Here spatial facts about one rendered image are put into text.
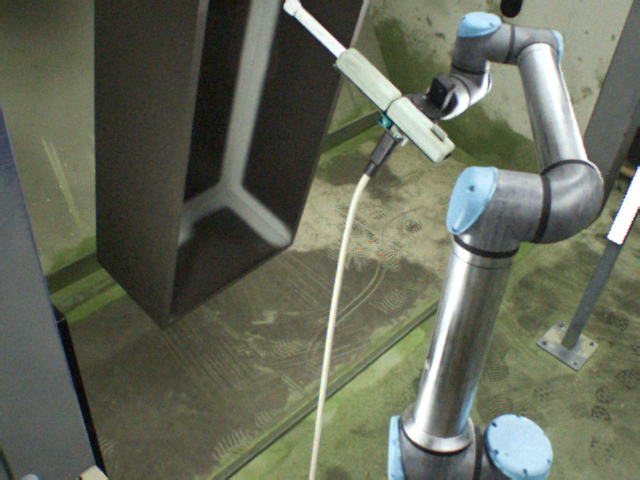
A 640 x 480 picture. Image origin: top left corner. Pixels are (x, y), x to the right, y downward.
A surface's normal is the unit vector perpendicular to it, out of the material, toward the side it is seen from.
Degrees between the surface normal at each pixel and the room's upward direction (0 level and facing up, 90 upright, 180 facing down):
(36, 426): 90
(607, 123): 90
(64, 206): 57
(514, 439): 5
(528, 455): 5
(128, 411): 0
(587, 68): 90
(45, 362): 90
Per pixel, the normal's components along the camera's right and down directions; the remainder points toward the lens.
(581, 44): -0.70, 0.43
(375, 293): 0.07, -0.75
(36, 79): 0.64, 0.01
